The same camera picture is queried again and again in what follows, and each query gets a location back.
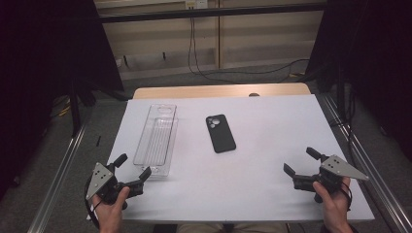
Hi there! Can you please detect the white wall socket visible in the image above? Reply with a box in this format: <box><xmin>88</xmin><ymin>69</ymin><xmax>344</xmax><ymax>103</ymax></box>
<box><xmin>185</xmin><ymin>0</ymin><xmax>209</xmax><ymax>10</ymax></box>

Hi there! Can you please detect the clear plastic container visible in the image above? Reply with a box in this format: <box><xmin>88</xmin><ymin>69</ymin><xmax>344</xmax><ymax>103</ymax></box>
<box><xmin>132</xmin><ymin>103</ymin><xmax>180</xmax><ymax>179</ymax></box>

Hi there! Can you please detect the black floor cable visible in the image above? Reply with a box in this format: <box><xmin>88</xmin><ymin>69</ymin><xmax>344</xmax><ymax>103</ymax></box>
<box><xmin>187</xmin><ymin>17</ymin><xmax>311</xmax><ymax>85</ymax></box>

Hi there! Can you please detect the yellow cable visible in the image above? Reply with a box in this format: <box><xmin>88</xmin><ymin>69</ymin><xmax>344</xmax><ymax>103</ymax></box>
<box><xmin>57</xmin><ymin>102</ymin><xmax>72</xmax><ymax>118</ymax></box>

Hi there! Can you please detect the white table cover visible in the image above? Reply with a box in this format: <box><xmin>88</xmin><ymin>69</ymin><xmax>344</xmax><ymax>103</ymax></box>
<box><xmin>108</xmin><ymin>94</ymin><xmax>376</xmax><ymax>223</ymax></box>

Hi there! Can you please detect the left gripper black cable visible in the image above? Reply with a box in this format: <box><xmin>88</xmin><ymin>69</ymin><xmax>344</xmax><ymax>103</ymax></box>
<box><xmin>83</xmin><ymin>176</ymin><xmax>101</xmax><ymax>229</ymax></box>

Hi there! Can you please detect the black horizontal bar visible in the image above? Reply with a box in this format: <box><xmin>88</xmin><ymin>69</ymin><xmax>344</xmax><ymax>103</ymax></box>
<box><xmin>98</xmin><ymin>2</ymin><xmax>327</xmax><ymax>24</ymax></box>

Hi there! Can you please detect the wooden table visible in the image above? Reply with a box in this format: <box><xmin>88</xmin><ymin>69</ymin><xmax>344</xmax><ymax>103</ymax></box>
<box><xmin>132</xmin><ymin>83</ymin><xmax>312</xmax><ymax>100</ymax></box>

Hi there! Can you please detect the black metal stand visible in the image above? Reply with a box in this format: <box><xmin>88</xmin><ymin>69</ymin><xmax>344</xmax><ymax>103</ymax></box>
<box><xmin>68</xmin><ymin>77</ymin><xmax>83</xmax><ymax>138</ymax></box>

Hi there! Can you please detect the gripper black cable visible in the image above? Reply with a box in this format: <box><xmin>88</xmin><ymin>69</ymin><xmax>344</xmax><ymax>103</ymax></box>
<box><xmin>83</xmin><ymin>176</ymin><xmax>101</xmax><ymax>229</ymax></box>
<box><xmin>338</xmin><ymin>185</ymin><xmax>354</xmax><ymax>212</ymax></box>

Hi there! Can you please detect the black curtain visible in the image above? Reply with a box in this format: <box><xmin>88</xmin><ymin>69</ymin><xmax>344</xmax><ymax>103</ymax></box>
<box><xmin>304</xmin><ymin>0</ymin><xmax>412</xmax><ymax>161</ymax></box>
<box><xmin>0</xmin><ymin>0</ymin><xmax>125</xmax><ymax>200</ymax></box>

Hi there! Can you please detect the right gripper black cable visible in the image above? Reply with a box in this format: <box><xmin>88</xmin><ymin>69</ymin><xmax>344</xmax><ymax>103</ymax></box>
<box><xmin>338</xmin><ymin>185</ymin><xmax>354</xmax><ymax>212</ymax></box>

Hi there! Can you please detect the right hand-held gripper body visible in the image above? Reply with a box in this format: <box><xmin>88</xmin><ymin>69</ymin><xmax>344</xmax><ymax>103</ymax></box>
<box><xmin>292</xmin><ymin>154</ymin><xmax>370</xmax><ymax>205</ymax></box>

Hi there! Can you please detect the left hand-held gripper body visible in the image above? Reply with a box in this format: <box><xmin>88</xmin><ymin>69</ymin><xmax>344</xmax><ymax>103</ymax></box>
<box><xmin>85</xmin><ymin>162</ymin><xmax>145</xmax><ymax>210</ymax></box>

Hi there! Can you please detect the person's right hand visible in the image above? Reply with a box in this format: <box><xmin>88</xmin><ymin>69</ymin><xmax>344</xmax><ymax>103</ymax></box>
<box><xmin>312</xmin><ymin>176</ymin><xmax>353</xmax><ymax>233</ymax></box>

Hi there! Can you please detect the person's left hand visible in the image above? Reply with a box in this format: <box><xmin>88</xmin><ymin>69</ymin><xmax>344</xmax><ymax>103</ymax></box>
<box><xmin>91</xmin><ymin>186</ymin><xmax>131</xmax><ymax>233</ymax></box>

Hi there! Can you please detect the metal floor rail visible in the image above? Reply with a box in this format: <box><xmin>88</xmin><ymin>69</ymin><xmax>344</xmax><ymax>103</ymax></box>
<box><xmin>26</xmin><ymin>125</ymin><xmax>87</xmax><ymax>233</ymax></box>
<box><xmin>319</xmin><ymin>93</ymin><xmax>412</xmax><ymax>233</ymax></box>

